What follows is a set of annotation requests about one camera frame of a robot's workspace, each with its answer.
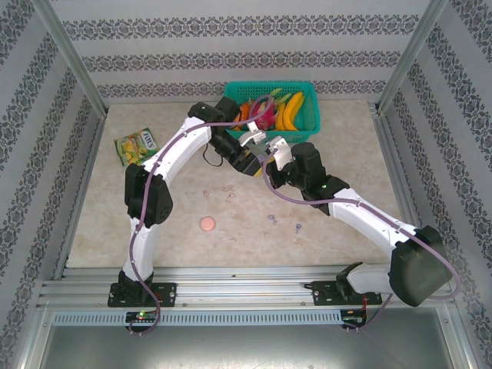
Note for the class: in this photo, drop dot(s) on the pink peach toy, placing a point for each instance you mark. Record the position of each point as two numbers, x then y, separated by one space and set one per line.
208 223

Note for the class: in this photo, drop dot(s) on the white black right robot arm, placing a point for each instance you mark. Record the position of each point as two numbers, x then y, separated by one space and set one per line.
369 219

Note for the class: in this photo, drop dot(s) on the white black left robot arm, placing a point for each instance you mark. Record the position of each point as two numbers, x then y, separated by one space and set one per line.
140 250

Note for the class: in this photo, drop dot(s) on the orange papaya half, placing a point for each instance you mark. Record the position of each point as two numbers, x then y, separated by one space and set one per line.
245 113

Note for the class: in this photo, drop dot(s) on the small yellow banana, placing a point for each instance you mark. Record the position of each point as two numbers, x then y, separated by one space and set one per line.
280 119

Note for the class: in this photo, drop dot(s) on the pink dragon fruit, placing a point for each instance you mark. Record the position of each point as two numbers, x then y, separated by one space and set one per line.
262 109

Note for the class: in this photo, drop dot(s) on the teal plastic basket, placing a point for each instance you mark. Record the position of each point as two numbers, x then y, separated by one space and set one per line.
307 115

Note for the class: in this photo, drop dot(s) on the large orange-yellow banana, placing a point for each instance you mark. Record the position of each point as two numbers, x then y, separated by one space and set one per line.
292 111

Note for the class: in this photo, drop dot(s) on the green Fox's candy bag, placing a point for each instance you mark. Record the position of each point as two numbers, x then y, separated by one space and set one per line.
134 148

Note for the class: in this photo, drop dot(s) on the grey metal panel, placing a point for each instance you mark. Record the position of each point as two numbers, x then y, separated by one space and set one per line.
246 346

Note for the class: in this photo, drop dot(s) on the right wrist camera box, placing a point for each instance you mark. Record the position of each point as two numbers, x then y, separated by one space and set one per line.
282 151

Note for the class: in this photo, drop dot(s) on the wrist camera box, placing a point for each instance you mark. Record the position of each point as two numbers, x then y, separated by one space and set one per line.
253 136
282 151

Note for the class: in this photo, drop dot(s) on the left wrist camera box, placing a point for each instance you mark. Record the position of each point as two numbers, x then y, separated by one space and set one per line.
253 136

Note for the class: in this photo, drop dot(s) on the aluminium side rail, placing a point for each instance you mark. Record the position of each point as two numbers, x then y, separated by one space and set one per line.
90 153
394 153

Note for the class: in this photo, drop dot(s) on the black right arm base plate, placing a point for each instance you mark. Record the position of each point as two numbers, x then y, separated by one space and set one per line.
319 294

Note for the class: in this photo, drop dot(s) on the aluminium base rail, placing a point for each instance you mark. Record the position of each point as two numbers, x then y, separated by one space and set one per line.
246 292

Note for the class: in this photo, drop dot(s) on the aluminium frame post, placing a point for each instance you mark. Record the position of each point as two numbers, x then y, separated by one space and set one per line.
71 57
409 57

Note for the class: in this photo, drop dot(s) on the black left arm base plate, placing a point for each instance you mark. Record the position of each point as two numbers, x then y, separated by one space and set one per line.
169 294

